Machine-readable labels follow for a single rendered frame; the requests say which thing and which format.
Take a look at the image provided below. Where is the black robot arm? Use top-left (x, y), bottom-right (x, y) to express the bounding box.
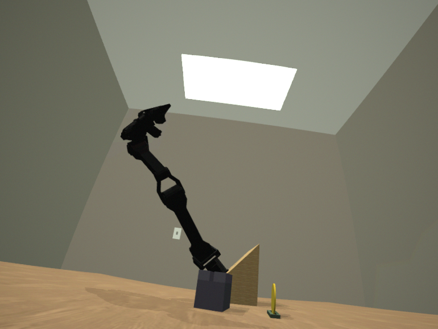
top-left (121, 122), bottom-right (228, 273)

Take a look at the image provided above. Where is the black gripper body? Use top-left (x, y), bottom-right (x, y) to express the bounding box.
top-left (133, 108), bottom-right (166, 128)

